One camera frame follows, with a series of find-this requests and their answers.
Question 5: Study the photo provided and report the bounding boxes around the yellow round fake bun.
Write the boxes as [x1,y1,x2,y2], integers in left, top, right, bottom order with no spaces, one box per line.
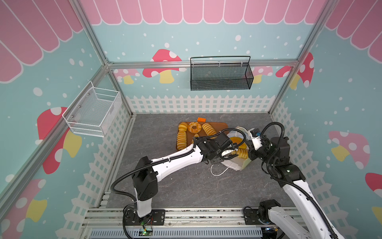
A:
[178,122,188,132]

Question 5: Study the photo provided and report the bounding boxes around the white wire wall basket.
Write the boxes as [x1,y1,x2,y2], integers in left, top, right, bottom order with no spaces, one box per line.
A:
[62,82,122,137]

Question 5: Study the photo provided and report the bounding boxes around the flat oval fake bread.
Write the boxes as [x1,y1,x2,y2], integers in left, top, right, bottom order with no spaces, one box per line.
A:
[230,137,247,149]

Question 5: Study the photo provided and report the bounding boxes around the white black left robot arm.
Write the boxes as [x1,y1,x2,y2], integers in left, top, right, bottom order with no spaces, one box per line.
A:
[110,128,247,219]

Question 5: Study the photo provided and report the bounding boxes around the black mesh wall basket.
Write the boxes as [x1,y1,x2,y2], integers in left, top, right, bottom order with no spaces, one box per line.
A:
[190,56,254,91]

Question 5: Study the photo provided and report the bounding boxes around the long ridged fake loaf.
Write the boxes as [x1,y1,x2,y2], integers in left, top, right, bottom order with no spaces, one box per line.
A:
[236,148,249,159]

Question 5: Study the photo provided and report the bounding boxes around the ridged long fake bread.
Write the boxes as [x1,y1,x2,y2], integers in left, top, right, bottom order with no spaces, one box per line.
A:
[176,131,187,150]

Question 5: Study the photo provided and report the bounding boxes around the twisted ring fake bread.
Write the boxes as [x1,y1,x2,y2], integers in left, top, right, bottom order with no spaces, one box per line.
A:
[188,122,202,134]

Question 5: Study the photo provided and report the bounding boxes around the brown plastic tray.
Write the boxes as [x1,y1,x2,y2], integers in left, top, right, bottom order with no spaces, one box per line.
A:
[176,122,228,151]

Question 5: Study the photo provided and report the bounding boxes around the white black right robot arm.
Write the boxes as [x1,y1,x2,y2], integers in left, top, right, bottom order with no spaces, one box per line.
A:
[246,121,343,239]

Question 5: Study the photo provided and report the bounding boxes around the white paper bag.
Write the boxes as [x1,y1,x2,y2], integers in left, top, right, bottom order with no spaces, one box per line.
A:
[210,126,251,177]

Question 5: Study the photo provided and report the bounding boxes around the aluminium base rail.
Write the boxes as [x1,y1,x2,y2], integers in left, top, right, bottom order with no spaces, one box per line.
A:
[79,206,332,239]

